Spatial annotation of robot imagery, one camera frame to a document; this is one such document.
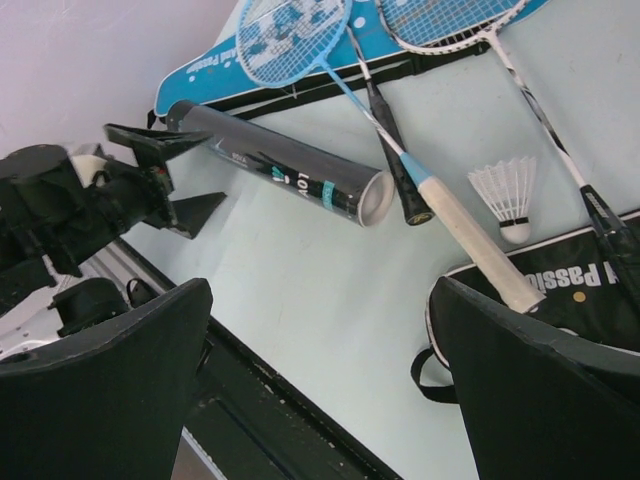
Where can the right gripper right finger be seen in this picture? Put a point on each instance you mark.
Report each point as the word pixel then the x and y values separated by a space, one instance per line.
pixel 536 402

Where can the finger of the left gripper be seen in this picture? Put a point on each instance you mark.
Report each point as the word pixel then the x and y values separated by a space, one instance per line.
pixel 154 147
pixel 191 214

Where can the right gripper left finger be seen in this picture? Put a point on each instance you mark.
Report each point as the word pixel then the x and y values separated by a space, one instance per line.
pixel 108 402

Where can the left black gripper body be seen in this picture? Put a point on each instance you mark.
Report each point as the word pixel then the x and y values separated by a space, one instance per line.
pixel 47 211

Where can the black shuttlecock tube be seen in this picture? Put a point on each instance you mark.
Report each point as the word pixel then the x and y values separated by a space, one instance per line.
pixel 359 193

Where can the shuttlecock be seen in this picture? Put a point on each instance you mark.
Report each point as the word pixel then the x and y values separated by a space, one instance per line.
pixel 506 189

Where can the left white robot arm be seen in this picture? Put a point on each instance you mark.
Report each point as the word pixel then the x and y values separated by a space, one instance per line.
pixel 40 305

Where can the blue racket cover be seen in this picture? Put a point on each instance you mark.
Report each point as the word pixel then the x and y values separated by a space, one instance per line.
pixel 217 79

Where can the black racket cover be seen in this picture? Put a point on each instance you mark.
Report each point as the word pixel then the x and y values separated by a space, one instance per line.
pixel 583 298

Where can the light blue racket left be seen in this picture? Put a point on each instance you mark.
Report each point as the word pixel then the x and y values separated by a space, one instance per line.
pixel 350 100

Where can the white racket white grip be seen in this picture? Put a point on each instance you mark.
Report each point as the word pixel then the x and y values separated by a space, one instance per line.
pixel 525 100

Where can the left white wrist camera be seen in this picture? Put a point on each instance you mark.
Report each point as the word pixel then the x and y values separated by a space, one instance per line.
pixel 90 163

